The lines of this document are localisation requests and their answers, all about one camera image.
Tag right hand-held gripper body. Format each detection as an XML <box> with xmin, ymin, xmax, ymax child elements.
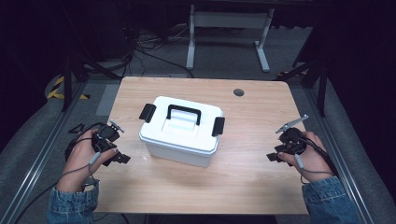
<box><xmin>275</xmin><ymin>114</ymin><xmax>310</xmax><ymax>157</ymax></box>

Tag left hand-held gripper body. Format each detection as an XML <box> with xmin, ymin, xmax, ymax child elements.
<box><xmin>91</xmin><ymin>119</ymin><xmax>126</xmax><ymax>167</ymax></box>

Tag white plastic storage box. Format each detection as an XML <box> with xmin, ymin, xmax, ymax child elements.
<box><xmin>138</xmin><ymin>132</ymin><xmax>219</xmax><ymax>169</ymax></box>
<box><xmin>138</xmin><ymin>95</ymin><xmax>226</xmax><ymax>155</ymax></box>

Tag person's right hand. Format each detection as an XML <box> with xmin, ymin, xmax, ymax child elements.
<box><xmin>277</xmin><ymin>131</ymin><xmax>334</xmax><ymax>184</ymax></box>

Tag person's left hand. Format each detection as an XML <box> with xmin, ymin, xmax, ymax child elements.
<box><xmin>55</xmin><ymin>128</ymin><xmax>120</xmax><ymax>193</ymax></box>

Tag black triangle floor marker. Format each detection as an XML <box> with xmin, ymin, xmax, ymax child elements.
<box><xmin>67</xmin><ymin>122</ymin><xmax>86</xmax><ymax>135</ymax></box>

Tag black tripod stand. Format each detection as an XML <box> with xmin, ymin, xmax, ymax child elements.
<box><xmin>275</xmin><ymin>58</ymin><xmax>331</xmax><ymax>119</ymax></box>
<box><xmin>60</xmin><ymin>51</ymin><xmax>123</xmax><ymax>113</ymax></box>

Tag yellow black floor tape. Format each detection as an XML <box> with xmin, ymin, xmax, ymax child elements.
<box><xmin>46</xmin><ymin>76</ymin><xmax>92</xmax><ymax>101</ymax></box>

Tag grey right gripper cable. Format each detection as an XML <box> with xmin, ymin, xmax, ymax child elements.
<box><xmin>293</xmin><ymin>153</ymin><xmax>336</xmax><ymax>185</ymax></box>

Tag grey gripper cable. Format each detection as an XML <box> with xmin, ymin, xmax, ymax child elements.
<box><xmin>59</xmin><ymin>151</ymin><xmax>103</xmax><ymax>189</ymax></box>
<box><xmin>293</xmin><ymin>153</ymin><xmax>336</xmax><ymax>185</ymax></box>

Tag grey left gripper cable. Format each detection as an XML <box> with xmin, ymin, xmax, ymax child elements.
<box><xmin>59</xmin><ymin>151</ymin><xmax>103</xmax><ymax>189</ymax></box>

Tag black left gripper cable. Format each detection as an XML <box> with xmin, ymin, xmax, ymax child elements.
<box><xmin>13</xmin><ymin>121</ymin><xmax>108</xmax><ymax>224</ymax></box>

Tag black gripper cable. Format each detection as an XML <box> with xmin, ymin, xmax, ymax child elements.
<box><xmin>298</xmin><ymin>136</ymin><xmax>340</xmax><ymax>177</ymax></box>
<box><xmin>13</xmin><ymin>121</ymin><xmax>108</xmax><ymax>224</ymax></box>

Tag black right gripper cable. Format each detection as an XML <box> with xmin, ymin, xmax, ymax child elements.
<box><xmin>298</xmin><ymin>136</ymin><xmax>340</xmax><ymax>177</ymax></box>

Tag aluminium floor rail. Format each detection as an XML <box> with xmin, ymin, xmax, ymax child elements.
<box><xmin>0</xmin><ymin>78</ymin><xmax>90</xmax><ymax>224</ymax></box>
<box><xmin>302</xmin><ymin>86</ymin><xmax>376</xmax><ymax>224</ymax></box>

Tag bundle of black floor cables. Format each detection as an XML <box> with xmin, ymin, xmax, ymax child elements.
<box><xmin>122</xmin><ymin>26</ymin><xmax>196</xmax><ymax>79</ymax></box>

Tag white metal desk frame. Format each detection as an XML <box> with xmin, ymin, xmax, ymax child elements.
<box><xmin>185</xmin><ymin>4</ymin><xmax>276</xmax><ymax>74</ymax></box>

